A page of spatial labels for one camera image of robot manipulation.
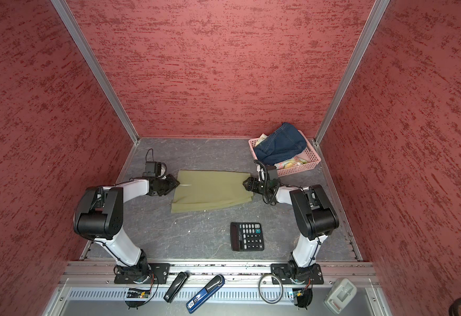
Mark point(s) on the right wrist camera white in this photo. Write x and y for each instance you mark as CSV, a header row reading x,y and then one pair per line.
x,y
261,172

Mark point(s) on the blue black stapler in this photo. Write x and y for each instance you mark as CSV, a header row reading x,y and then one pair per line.
x,y
205,293

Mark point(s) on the pastel patterned cloth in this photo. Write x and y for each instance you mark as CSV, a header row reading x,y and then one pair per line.
x,y
290,163

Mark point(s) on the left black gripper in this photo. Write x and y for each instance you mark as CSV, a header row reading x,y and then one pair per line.
x,y
173,185

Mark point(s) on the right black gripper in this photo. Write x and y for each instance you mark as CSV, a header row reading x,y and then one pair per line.
x,y
253,182

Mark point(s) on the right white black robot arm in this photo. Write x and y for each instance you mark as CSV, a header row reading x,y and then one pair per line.
x,y
315,216

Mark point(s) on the small circuit board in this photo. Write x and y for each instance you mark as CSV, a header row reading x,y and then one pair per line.
x,y
301,298
135,293

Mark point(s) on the black desk calculator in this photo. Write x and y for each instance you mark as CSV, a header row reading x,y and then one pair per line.
x,y
246,237

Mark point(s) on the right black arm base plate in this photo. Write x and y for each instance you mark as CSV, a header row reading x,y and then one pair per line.
x,y
280,272

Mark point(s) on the grey plastic dispenser box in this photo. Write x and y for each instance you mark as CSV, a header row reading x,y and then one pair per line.
x,y
340,295

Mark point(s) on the blue denim skirt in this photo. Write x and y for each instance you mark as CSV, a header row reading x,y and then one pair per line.
x,y
283,144

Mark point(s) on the olive green skirt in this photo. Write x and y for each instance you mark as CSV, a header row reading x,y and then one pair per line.
x,y
210,190

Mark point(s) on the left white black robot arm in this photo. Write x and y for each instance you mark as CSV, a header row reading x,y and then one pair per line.
x,y
99,218

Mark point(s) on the right small circuit board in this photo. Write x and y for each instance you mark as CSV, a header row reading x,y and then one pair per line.
x,y
301,298

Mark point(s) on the pink plastic basket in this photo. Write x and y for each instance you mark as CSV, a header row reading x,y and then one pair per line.
x,y
308,154

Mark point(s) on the left small circuit board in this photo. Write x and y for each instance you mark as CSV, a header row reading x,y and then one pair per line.
x,y
135,293

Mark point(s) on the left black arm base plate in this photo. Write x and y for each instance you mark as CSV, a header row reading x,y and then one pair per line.
x,y
158,273

